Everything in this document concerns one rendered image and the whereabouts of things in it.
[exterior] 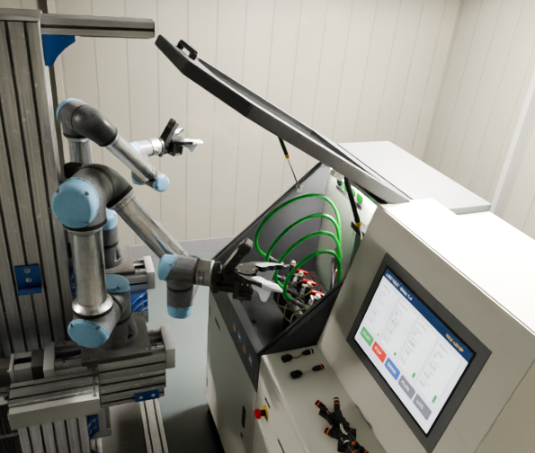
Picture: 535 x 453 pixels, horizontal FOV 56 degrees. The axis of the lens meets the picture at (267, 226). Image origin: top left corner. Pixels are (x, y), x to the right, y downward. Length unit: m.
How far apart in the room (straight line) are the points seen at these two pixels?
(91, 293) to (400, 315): 0.90
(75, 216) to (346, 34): 3.04
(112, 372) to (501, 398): 1.21
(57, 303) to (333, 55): 2.85
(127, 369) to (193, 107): 2.33
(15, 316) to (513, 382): 1.53
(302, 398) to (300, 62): 2.76
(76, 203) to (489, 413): 1.13
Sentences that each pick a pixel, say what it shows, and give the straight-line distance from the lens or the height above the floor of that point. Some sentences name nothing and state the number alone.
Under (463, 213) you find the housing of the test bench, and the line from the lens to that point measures 1.96.
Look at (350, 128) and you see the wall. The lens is 4.30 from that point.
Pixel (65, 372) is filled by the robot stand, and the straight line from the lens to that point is 1.87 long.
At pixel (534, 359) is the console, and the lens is 1.30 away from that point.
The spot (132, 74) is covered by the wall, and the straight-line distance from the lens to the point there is 3.67.
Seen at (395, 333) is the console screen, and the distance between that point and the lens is 1.59.
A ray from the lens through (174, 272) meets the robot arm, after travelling 1.42.
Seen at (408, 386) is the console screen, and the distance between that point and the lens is 1.56.
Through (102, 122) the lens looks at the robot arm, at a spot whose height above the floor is 1.64.
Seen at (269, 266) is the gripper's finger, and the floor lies 1.45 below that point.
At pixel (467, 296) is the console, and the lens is 1.40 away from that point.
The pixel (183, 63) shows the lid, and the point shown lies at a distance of 1.47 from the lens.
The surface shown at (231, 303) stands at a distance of 2.14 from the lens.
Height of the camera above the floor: 2.24
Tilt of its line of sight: 28 degrees down
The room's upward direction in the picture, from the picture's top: 5 degrees clockwise
